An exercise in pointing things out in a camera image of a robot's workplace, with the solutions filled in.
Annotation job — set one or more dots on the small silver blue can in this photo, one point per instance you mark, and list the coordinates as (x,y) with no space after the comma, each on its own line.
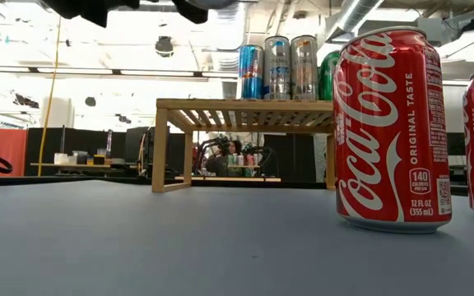
(251,74)

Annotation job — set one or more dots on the white Celsius can blue band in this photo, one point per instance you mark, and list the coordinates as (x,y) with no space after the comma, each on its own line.
(277,70)

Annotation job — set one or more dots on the white Celsius can yellow band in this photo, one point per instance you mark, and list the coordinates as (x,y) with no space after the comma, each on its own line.
(304,70)

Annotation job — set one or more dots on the green Sprite can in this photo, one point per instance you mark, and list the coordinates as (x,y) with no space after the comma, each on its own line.
(327,78)

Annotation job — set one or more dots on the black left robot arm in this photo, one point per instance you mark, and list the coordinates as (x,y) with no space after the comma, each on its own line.
(93,8)

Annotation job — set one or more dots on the wooden slatted shelf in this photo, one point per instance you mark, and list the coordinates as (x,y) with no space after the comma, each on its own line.
(241,104)

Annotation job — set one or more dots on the black round ceiling fixture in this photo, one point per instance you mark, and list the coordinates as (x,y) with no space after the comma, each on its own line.
(164,46)

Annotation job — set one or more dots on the person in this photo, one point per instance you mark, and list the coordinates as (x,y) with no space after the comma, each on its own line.
(233,147)

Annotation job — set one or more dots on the light wooden workstation table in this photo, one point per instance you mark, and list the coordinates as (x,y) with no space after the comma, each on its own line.
(229,179)

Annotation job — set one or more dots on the black partition panel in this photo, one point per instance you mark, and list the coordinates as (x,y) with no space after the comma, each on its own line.
(43,141)
(290,156)

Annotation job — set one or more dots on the black box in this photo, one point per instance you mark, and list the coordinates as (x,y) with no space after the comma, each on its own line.
(80,157)

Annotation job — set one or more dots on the white box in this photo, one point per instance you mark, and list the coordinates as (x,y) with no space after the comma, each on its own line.
(60,158)

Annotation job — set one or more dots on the wooden workbench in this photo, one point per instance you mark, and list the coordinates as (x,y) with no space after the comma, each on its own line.
(68,165)

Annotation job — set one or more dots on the red panel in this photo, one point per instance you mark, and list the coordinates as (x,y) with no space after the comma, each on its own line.
(4,152)

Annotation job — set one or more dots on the blue-grey table mat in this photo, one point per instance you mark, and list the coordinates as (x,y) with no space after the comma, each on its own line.
(179,246)

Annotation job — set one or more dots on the black monitor on stand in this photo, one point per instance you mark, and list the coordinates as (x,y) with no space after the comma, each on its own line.
(456,144)

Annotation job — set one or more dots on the silver ventilation duct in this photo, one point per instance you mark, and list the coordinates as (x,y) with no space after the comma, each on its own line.
(354,14)

